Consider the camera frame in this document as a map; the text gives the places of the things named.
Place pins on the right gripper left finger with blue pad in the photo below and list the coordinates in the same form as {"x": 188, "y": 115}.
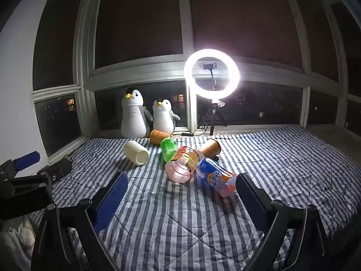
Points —
{"x": 106, "y": 202}

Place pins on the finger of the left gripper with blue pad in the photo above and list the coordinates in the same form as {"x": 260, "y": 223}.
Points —
{"x": 26, "y": 161}
{"x": 57, "y": 171}

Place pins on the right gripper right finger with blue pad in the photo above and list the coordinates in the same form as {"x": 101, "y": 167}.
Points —
{"x": 262, "y": 210}

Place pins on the pink cup with orange label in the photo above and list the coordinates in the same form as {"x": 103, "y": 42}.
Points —
{"x": 182, "y": 165}

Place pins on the blue orange labelled cup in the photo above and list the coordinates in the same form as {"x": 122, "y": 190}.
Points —
{"x": 222, "y": 181}

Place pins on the brown paper cup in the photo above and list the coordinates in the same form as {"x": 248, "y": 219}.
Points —
{"x": 210, "y": 149}

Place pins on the green plastic cup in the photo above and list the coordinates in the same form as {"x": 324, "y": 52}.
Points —
{"x": 169, "y": 148}

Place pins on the hand in fuzzy grey glove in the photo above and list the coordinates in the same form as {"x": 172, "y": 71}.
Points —
{"x": 17, "y": 244}

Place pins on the striped blue white quilt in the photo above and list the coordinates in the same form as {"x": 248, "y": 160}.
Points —
{"x": 162, "y": 225}

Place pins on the black tripod stand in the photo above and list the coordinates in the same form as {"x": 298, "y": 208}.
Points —
{"x": 210, "y": 117}

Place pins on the large penguin plush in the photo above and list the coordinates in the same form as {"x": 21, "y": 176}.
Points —
{"x": 136, "y": 118}

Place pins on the small penguin plush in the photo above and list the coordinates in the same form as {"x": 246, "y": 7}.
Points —
{"x": 164, "y": 119}

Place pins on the phone holder clamp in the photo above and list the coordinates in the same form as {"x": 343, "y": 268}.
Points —
{"x": 210, "y": 66}

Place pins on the ring light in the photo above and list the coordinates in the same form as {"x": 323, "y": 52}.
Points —
{"x": 234, "y": 75}

